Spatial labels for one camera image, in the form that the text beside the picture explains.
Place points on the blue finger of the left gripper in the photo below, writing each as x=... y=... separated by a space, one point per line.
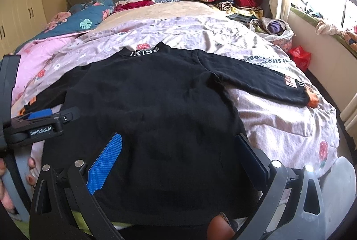
x=40 y=114

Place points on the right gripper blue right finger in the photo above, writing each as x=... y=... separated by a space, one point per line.
x=254 y=161

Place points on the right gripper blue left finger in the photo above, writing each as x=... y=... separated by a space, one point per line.
x=100 y=169

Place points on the black sweatshirt with orange cuffs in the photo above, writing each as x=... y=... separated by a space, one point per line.
x=178 y=123

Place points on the clothes on window sill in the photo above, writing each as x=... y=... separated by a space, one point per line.
x=323 y=26

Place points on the person's left hand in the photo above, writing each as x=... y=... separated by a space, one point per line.
x=5 y=198

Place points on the lilac strawberry print duvet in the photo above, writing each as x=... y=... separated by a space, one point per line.
x=296 y=136

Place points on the pink quilt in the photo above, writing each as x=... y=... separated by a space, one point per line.
x=34 y=56

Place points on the teal floral pillow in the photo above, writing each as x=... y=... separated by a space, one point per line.
x=83 y=17

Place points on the red plastic bag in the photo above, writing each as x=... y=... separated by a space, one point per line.
x=300 y=57

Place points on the red patterned pillow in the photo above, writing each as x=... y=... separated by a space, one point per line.
x=132 y=4

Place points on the floral bag with purple cloth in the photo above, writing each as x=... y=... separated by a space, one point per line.
x=275 y=31

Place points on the cream wardrobe with handles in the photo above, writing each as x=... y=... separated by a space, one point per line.
x=21 y=20

